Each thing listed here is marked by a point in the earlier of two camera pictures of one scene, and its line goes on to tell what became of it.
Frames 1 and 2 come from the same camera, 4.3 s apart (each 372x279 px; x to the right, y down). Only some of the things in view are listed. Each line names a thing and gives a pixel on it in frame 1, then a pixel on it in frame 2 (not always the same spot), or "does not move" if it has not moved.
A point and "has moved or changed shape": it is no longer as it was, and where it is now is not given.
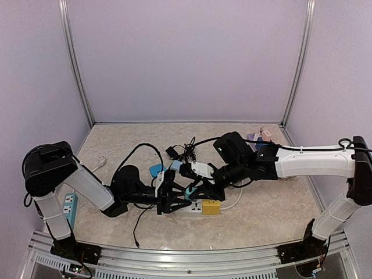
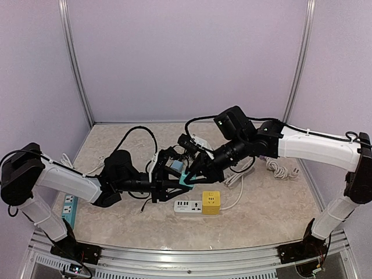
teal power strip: (70, 208) does not move
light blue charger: (176, 165) does not move
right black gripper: (211, 192) -> (203, 163)
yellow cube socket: (211, 207) does not move
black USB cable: (138, 145) -> (186, 168)
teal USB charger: (188, 192) has moved or changed shape
